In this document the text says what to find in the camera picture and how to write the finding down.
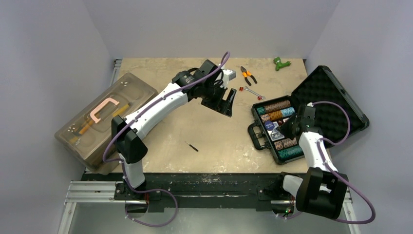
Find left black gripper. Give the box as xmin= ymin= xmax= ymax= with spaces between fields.
xmin=201 ymin=81 xmax=235 ymax=117

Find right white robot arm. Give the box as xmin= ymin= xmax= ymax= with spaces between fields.
xmin=273 ymin=103 xmax=347 ymax=219

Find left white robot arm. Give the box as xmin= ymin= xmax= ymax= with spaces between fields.
xmin=112 ymin=59 xmax=236 ymax=199

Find blue playing card deck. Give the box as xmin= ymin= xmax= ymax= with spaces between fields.
xmin=269 ymin=128 xmax=285 ymax=141

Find orange blue lower chip row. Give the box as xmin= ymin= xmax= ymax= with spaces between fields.
xmin=274 ymin=138 xmax=298 ymax=151

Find blue small blind button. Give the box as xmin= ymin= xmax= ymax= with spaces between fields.
xmin=264 ymin=121 xmax=275 ymax=131

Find yellow red chip stack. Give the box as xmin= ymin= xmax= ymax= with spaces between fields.
xmin=268 ymin=110 xmax=283 ymax=121

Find teal poker chip row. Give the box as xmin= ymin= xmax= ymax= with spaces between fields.
xmin=280 ymin=107 xmax=295 ymax=117

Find orange blue chip stack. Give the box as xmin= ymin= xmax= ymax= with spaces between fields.
xmin=260 ymin=114 xmax=271 ymax=123

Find green blue chip stack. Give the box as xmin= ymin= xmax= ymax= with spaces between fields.
xmin=256 ymin=107 xmax=266 ymax=116

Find silver wrench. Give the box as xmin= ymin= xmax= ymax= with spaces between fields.
xmin=244 ymin=86 xmax=266 ymax=100

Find orange black pliers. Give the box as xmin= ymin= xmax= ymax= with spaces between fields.
xmin=240 ymin=66 xmax=258 ymax=86

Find black foam-lined poker case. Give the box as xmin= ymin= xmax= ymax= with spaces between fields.
xmin=247 ymin=66 xmax=370 ymax=164

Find green plastic toy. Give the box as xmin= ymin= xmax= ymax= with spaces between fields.
xmin=273 ymin=57 xmax=291 ymax=71

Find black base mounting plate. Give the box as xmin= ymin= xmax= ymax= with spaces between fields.
xmin=81 ymin=173 xmax=295 ymax=213

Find translucent brown tool box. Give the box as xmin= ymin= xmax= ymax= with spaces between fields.
xmin=55 ymin=73 xmax=158 ymax=175

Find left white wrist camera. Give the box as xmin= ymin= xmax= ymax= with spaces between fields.
xmin=220 ymin=69 xmax=236 ymax=88

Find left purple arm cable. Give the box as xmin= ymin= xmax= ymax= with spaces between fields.
xmin=102 ymin=51 xmax=231 ymax=228

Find aluminium frame rail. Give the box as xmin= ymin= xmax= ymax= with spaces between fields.
xmin=57 ymin=181 xmax=361 ymax=234

